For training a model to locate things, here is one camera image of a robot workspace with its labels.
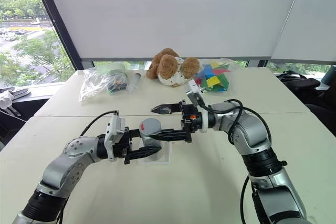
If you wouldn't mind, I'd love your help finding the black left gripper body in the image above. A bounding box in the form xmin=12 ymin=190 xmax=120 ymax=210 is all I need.
xmin=113 ymin=129 xmax=133 ymax=166

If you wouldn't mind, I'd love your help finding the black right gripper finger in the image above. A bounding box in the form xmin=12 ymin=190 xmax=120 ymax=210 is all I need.
xmin=150 ymin=103 xmax=182 ymax=116
xmin=149 ymin=128 xmax=191 ymax=143

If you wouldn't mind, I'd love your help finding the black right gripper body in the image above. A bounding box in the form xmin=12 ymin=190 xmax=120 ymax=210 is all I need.
xmin=179 ymin=99 xmax=203 ymax=145

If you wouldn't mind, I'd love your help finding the clear glass jar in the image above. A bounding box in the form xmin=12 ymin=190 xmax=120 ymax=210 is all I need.
xmin=140 ymin=133 xmax=163 ymax=159

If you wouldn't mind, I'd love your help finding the grey cylindrical cup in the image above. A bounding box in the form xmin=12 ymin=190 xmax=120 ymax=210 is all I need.
xmin=139 ymin=118 xmax=162 ymax=137

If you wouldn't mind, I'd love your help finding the clear plastic syringe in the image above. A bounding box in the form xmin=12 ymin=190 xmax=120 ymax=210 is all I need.
xmin=128 ymin=72 xmax=143 ymax=95

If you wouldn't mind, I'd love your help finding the brown and white plush toy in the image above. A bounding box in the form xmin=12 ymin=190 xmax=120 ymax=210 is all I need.
xmin=145 ymin=47 xmax=202 ymax=88

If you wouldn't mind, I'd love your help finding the clear bag of coloured blocks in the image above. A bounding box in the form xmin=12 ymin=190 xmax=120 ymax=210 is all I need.
xmin=193 ymin=58 xmax=237 ymax=93

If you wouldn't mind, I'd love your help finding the clear bag of small items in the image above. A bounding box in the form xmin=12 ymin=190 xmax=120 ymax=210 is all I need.
xmin=79 ymin=62 xmax=130 ymax=103

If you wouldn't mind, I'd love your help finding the pale green round container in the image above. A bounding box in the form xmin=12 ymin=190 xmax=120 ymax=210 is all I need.
xmin=104 ymin=62 xmax=128 ymax=79

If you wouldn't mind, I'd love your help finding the large white roller blind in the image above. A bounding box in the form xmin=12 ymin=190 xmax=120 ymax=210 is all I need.
xmin=41 ymin=0 xmax=307 ymax=61

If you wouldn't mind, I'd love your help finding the black slipper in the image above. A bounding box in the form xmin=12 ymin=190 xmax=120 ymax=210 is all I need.
xmin=0 ymin=86 xmax=30 ymax=102

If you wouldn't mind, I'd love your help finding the black office chair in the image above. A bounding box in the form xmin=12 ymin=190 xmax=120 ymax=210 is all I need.
xmin=275 ymin=70 xmax=336 ymax=132

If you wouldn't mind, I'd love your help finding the white plastic object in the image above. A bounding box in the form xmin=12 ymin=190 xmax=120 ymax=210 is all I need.
xmin=0 ymin=96 xmax=14 ymax=110

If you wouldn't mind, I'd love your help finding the teal round object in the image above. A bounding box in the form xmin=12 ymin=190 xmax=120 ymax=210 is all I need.
xmin=321 ymin=65 xmax=336 ymax=84

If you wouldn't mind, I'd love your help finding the narrow white roller blind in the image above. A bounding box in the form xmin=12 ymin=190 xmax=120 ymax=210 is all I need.
xmin=270 ymin=0 xmax=336 ymax=65

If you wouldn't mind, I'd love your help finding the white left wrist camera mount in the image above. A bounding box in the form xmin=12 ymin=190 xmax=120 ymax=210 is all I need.
xmin=104 ymin=114 xmax=127 ymax=162

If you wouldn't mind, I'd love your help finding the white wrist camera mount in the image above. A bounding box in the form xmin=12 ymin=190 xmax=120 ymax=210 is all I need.
xmin=184 ymin=80 xmax=210 ymax=133
xmin=104 ymin=114 xmax=127 ymax=162

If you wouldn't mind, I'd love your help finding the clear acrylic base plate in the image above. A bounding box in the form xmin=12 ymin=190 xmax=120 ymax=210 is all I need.
xmin=138 ymin=140 xmax=172 ymax=166

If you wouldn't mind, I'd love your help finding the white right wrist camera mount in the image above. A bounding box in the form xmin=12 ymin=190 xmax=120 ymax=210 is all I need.
xmin=184 ymin=80 xmax=210 ymax=133

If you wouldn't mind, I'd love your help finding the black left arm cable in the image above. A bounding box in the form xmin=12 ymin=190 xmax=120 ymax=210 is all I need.
xmin=79 ymin=110 xmax=119 ymax=137

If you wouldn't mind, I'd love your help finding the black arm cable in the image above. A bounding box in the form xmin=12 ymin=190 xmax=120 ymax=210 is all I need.
xmin=201 ymin=99 xmax=272 ymax=224
xmin=79 ymin=110 xmax=119 ymax=137

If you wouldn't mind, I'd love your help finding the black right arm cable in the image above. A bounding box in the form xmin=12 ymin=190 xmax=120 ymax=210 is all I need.
xmin=201 ymin=99 xmax=272 ymax=224

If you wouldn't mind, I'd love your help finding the black window frame post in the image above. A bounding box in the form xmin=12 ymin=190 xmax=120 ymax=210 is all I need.
xmin=28 ymin=0 xmax=85 ymax=70

